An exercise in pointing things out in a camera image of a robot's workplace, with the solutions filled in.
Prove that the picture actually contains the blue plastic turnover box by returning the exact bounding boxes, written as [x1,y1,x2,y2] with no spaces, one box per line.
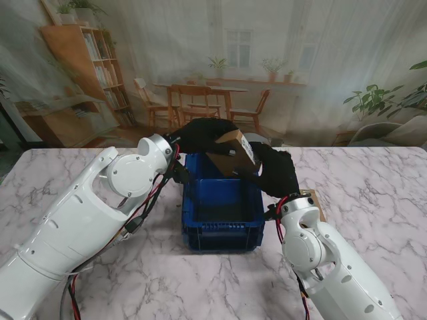
[181,151,266,256]

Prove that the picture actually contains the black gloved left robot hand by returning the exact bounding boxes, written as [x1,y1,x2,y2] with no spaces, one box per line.
[169,117,241,158]

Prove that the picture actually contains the long cardboard package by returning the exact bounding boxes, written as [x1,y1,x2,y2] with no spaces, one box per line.
[298,189,327,223]

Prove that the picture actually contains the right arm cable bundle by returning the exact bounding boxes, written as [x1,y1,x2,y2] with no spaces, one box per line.
[266,196,313,320]

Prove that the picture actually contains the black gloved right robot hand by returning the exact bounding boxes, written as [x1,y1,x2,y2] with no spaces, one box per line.
[232,141,300,200]

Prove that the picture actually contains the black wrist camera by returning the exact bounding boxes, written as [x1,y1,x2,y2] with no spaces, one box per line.
[169,159,191,185]
[264,203,282,221]

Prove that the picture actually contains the printed room scene backdrop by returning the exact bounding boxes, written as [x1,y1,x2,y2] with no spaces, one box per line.
[0,0,427,150]

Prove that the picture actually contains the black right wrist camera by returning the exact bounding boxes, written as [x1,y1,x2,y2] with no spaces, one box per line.
[264,203,282,221]

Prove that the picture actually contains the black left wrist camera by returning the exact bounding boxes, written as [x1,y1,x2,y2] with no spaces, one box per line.
[169,159,191,185]

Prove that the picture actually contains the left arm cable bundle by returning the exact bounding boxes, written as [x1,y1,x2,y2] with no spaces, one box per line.
[59,146,183,320]

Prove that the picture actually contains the small cardboard package with label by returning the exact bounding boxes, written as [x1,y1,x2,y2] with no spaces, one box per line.
[205,130,263,178]

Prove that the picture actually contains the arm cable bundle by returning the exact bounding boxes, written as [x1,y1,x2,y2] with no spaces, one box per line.
[59,146,183,320]
[266,196,313,320]

